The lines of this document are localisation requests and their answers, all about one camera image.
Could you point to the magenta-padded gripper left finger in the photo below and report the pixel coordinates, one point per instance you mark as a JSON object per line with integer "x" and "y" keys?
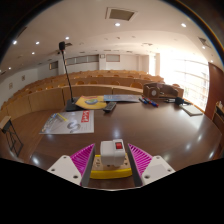
{"x": 65, "y": 166}

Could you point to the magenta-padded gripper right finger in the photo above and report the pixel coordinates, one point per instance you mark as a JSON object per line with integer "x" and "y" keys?
{"x": 156, "y": 168}

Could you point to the white charger with red switch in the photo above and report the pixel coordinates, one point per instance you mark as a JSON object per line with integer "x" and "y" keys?
{"x": 111, "y": 155}

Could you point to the white magazine with red print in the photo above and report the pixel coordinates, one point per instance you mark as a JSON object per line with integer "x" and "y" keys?
{"x": 68, "y": 122}

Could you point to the black gooseneck desk microphone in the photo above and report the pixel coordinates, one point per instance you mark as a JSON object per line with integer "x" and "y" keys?
{"x": 71, "y": 106}

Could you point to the blue marker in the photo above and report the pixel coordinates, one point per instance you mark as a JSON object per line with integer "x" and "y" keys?
{"x": 154, "y": 104}
{"x": 143, "y": 100}

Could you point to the red marker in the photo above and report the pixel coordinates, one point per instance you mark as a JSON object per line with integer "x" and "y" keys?
{"x": 149, "y": 101}

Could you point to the white notebook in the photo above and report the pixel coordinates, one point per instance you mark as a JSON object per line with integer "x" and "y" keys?
{"x": 192, "y": 110}

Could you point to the yellow booklet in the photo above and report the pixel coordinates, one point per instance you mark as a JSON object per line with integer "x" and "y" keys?
{"x": 90, "y": 102}

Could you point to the wooden auditorium seat rows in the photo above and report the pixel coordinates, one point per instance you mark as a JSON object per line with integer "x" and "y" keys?
{"x": 46, "y": 98}

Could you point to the small black-legged side stand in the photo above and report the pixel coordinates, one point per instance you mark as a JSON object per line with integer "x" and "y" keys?
{"x": 6, "y": 124}

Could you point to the black remote control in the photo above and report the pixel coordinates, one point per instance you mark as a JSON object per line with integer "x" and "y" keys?
{"x": 109, "y": 106}

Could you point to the wooden desk organizer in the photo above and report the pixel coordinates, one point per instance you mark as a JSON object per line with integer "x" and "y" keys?
{"x": 163, "y": 90}

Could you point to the blue booklet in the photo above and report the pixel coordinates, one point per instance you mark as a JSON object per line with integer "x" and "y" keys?
{"x": 121, "y": 98}

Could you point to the wooden shelf unit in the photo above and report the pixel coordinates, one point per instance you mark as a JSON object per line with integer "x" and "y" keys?
{"x": 218, "y": 116}

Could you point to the large bright window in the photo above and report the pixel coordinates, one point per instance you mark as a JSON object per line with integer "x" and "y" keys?
{"x": 186, "y": 80}

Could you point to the small ceiling vent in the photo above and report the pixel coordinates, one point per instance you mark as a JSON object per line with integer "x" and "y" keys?
{"x": 204, "y": 41}

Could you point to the recessed ceiling lights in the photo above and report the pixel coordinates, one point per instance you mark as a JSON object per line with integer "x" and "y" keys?
{"x": 117, "y": 24}

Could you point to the large square ceiling vent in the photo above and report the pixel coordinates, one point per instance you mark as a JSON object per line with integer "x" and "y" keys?
{"x": 121, "y": 14}

